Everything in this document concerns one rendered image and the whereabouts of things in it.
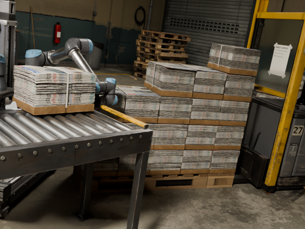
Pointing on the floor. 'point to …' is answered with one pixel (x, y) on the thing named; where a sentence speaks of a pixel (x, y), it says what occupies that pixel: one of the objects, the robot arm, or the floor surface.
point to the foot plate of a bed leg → (83, 217)
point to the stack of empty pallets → (149, 51)
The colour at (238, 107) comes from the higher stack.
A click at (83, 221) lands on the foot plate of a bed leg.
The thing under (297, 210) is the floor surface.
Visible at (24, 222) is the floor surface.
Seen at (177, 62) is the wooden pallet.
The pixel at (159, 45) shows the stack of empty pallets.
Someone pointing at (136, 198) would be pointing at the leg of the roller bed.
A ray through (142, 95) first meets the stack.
